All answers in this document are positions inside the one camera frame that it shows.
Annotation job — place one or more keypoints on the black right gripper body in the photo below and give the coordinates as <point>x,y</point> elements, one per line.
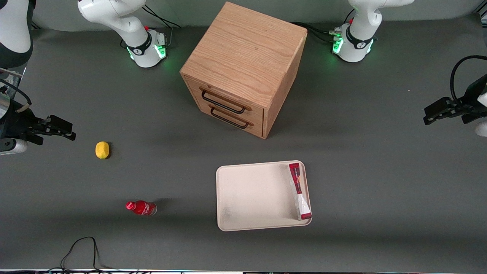
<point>16,121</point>

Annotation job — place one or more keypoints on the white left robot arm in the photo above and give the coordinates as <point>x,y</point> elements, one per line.
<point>354,49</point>

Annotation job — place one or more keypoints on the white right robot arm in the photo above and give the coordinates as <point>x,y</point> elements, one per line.
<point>144,49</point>

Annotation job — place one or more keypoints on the beige plastic tray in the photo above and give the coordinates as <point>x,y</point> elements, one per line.
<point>255,196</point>

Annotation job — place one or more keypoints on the yellow lemon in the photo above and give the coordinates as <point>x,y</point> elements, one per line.
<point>102,150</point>

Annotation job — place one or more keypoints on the red soda bottle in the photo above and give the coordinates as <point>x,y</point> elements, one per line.
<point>142,207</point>

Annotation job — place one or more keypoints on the wooden drawer front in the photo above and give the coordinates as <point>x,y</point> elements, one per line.
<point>258,114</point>
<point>258,130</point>

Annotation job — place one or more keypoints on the wooden two-drawer cabinet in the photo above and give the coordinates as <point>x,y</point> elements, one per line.
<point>247,49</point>

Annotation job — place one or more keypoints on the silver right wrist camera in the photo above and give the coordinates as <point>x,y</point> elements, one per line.
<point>3,104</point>

